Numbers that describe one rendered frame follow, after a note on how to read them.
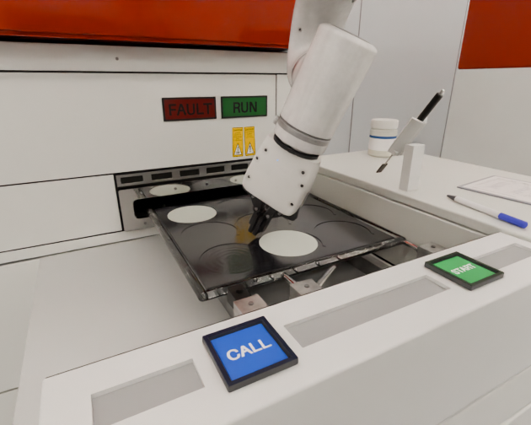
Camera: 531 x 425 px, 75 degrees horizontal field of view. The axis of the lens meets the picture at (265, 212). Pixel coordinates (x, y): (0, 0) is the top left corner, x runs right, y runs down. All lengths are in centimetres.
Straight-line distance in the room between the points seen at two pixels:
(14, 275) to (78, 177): 23
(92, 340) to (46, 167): 37
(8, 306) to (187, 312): 44
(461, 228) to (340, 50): 33
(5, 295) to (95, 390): 62
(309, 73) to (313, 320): 31
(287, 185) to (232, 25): 39
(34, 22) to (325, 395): 67
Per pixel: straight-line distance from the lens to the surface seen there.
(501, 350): 48
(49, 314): 65
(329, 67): 48
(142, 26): 74
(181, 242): 61
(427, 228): 65
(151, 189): 80
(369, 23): 310
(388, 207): 70
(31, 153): 79
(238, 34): 79
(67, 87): 77
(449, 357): 40
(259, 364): 28
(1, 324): 93
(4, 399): 104
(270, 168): 53
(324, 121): 49
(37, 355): 58
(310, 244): 59
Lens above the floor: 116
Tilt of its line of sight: 21 degrees down
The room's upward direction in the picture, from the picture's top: straight up
